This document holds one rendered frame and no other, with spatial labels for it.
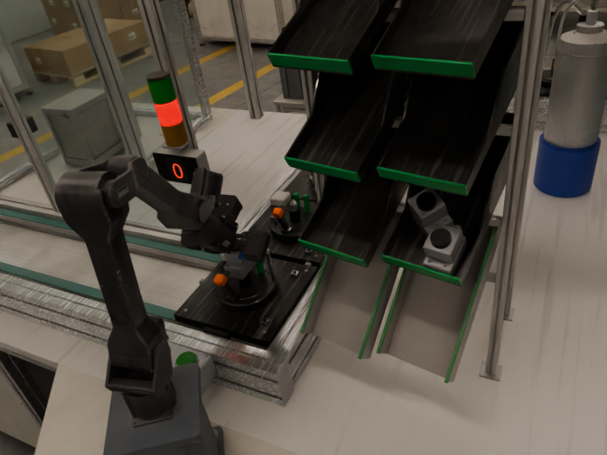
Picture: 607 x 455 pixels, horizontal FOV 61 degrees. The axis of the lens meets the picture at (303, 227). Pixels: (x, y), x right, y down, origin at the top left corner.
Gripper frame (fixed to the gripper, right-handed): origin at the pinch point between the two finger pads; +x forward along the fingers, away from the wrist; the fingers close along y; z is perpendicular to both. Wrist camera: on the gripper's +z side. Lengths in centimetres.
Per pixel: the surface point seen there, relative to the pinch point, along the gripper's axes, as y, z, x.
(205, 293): 8.8, -10.7, 6.6
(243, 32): 59, 94, 53
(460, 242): -47, 4, -17
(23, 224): 90, -2, 19
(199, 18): 363, 336, 345
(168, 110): 16.9, 23.2, -14.8
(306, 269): -10.0, 0.6, 15.2
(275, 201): 10.1, 19.6, 28.0
